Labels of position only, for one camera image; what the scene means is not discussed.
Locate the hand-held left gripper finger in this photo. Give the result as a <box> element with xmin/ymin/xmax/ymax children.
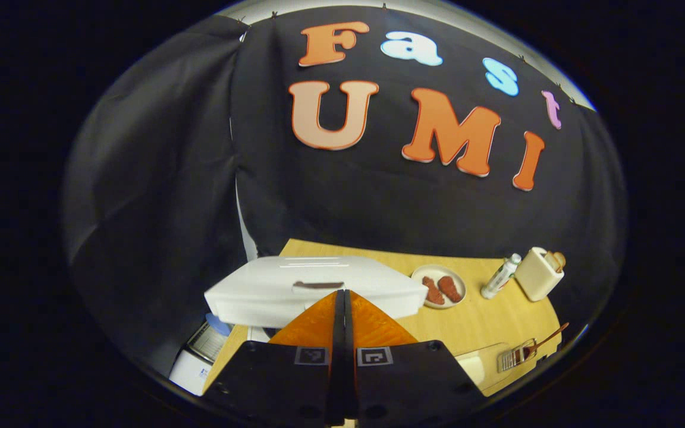
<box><xmin>344</xmin><ymin>289</ymin><xmax>489</xmax><ymax>428</ymax></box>
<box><xmin>202</xmin><ymin>289</ymin><xmax>344</xmax><ymax>428</ymax></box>

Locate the white rice cooker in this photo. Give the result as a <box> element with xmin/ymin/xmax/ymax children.
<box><xmin>205</xmin><ymin>256</ymin><xmax>429</xmax><ymax>344</ymax></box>

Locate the cream rice container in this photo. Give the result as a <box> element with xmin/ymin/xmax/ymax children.
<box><xmin>455</xmin><ymin>343</ymin><xmax>513</xmax><ymax>393</ymax></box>

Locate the metal wire chopstick holder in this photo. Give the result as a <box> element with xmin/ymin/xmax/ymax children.
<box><xmin>497</xmin><ymin>339</ymin><xmax>538</xmax><ymax>373</ymax></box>

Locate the red meat piece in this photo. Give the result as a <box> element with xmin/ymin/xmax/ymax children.
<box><xmin>438</xmin><ymin>275</ymin><xmax>462</xmax><ymax>303</ymax></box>
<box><xmin>422</xmin><ymin>276</ymin><xmax>445</xmax><ymax>305</ymax></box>

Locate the white round plate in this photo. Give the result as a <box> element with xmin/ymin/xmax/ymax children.
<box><xmin>411</xmin><ymin>265</ymin><xmax>467</xmax><ymax>310</ymax></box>

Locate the blue round object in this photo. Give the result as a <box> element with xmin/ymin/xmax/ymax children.
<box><xmin>206</xmin><ymin>313</ymin><xmax>234</xmax><ymax>337</ymax></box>

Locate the white box with grille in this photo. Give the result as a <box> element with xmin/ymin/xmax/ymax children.
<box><xmin>169</xmin><ymin>324</ymin><xmax>228</xmax><ymax>396</ymax></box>

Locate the white drink bottle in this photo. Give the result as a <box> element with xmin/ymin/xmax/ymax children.
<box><xmin>480</xmin><ymin>254</ymin><xmax>523</xmax><ymax>300</ymax></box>

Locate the cream toaster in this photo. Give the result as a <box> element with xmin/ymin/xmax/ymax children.
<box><xmin>514</xmin><ymin>247</ymin><xmax>565</xmax><ymax>302</ymax></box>

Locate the black backdrop cloth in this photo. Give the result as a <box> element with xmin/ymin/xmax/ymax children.
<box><xmin>63</xmin><ymin>6</ymin><xmax>627</xmax><ymax>381</ymax></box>

